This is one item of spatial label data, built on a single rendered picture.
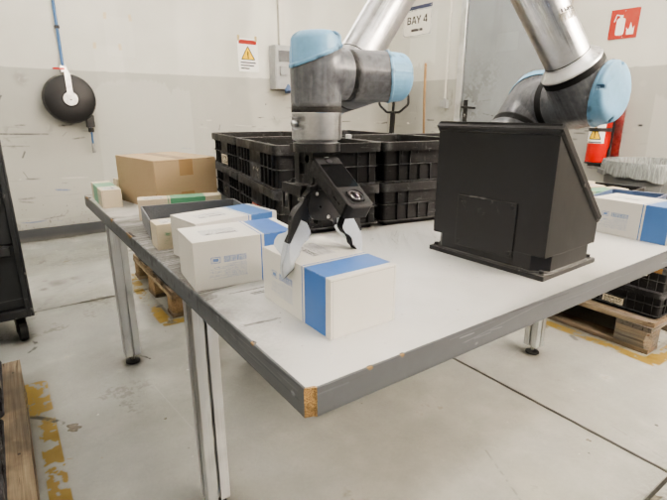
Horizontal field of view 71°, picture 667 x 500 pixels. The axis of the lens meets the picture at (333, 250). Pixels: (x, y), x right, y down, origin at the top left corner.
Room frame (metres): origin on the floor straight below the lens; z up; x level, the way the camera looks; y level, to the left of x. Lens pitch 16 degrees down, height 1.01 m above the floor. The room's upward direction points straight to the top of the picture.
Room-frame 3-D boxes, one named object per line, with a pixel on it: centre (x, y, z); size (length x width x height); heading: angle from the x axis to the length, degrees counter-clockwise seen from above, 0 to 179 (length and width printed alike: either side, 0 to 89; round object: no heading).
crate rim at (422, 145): (1.50, -0.18, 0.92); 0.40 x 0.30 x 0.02; 25
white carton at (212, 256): (0.88, 0.19, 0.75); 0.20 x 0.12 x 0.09; 120
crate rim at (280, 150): (1.38, 0.09, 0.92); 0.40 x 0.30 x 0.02; 25
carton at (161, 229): (1.13, 0.32, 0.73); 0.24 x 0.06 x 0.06; 123
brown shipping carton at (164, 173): (1.66, 0.59, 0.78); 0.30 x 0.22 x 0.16; 45
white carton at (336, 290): (0.71, 0.01, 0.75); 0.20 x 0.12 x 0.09; 35
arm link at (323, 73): (0.73, 0.02, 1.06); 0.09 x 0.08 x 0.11; 117
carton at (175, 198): (1.42, 0.47, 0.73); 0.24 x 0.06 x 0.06; 113
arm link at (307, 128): (0.73, 0.03, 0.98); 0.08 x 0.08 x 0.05
